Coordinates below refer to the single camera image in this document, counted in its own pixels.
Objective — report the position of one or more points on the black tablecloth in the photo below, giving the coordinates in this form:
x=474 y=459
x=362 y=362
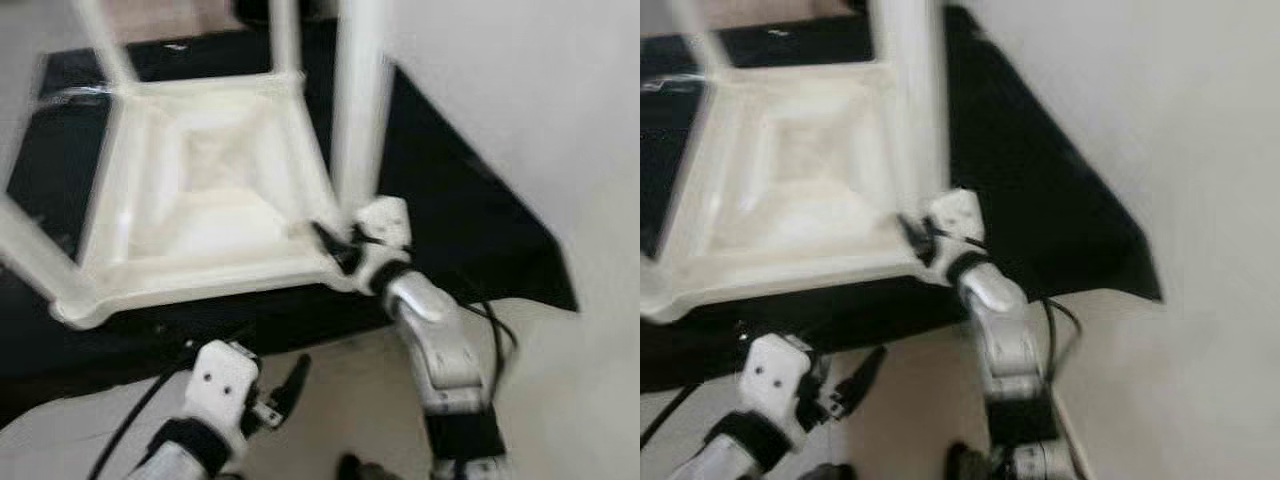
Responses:
x=450 y=200
x=1030 y=180

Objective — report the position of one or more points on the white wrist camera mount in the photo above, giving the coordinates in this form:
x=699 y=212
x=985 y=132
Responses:
x=958 y=215
x=780 y=375
x=222 y=385
x=385 y=225

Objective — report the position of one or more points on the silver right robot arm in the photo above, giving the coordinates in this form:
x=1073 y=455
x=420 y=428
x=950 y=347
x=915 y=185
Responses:
x=440 y=340
x=1005 y=330

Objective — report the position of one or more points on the white plastic table leg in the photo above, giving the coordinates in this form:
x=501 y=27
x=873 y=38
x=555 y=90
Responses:
x=874 y=30
x=285 y=35
x=105 y=40
x=362 y=100
x=700 y=35
x=40 y=255
x=655 y=280
x=915 y=100

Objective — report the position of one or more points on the robot left leg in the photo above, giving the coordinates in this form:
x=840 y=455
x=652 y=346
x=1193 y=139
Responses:
x=828 y=472

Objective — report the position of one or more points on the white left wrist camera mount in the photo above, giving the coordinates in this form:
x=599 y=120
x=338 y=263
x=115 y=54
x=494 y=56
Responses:
x=222 y=385
x=780 y=375

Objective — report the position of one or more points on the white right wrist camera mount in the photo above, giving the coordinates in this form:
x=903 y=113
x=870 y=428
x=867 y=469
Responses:
x=958 y=215
x=385 y=225

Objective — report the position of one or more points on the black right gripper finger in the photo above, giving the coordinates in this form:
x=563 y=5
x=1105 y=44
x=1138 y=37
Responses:
x=915 y=240
x=332 y=247

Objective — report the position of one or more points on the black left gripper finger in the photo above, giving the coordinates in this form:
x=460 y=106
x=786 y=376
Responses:
x=293 y=385
x=862 y=378

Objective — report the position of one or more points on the white plastic table top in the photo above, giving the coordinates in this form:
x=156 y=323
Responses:
x=210 y=230
x=790 y=220

